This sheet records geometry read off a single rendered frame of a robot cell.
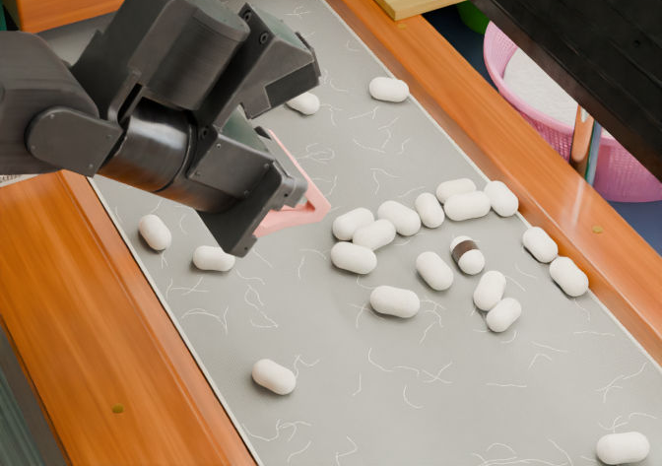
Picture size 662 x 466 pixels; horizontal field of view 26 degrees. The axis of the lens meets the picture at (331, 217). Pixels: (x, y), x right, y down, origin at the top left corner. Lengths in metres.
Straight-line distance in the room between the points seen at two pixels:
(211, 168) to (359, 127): 0.38
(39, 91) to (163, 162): 0.11
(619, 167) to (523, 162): 0.11
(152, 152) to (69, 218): 0.28
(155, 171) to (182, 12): 0.10
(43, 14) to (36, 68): 0.48
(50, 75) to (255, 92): 0.14
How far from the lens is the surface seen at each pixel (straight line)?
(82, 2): 1.31
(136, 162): 0.88
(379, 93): 1.28
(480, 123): 1.23
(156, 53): 0.85
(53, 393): 1.02
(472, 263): 1.12
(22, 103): 0.81
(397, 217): 1.15
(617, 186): 1.29
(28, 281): 1.11
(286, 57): 0.89
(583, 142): 1.19
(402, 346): 1.07
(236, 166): 0.91
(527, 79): 1.34
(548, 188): 1.17
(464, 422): 1.03
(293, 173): 0.92
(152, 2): 0.85
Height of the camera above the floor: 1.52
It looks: 42 degrees down
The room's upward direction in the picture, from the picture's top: straight up
